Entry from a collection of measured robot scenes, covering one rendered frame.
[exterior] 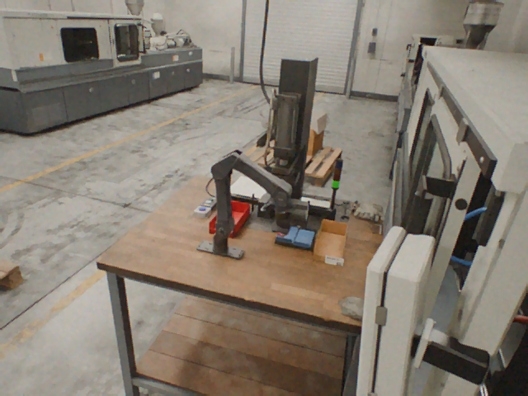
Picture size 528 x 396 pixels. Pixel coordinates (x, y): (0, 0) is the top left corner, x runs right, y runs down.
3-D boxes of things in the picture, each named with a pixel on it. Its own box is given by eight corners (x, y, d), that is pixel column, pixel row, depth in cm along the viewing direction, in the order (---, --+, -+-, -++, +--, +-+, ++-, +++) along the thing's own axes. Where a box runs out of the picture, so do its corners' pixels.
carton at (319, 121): (289, 138, 578) (293, 106, 556) (327, 145, 558) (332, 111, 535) (273, 150, 523) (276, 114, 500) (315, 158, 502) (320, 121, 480)
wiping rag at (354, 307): (337, 295, 140) (335, 316, 129) (339, 289, 139) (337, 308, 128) (375, 304, 138) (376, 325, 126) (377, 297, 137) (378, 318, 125)
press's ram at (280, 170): (257, 185, 181) (261, 124, 168) (271, 167, 203) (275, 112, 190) (294, 191, 177) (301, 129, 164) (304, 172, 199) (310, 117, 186)
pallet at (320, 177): (278, 146, 586) (278, 137, 580) (341, 157, 555) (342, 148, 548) (246, 171, 486) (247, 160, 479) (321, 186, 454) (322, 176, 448)
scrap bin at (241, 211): (209, 233, 172) (209, 222, 170) (228, 209, 194) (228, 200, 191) (233, 238, 170) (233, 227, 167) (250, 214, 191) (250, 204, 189)
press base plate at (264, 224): (210, 225, 185) (210, 219, 183) (242, 186, 228) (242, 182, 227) (344, 252, 171) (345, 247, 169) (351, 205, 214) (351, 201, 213)
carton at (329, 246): (312, 261, 159) (314, 246, 155) (320, 233, 181) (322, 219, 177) (342, 268, 156) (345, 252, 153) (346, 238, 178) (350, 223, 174)
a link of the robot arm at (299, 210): (308, 214, 149) (311, 186, 144) (305, 224, 141) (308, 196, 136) (279, 210, 151) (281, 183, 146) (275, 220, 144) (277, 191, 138)
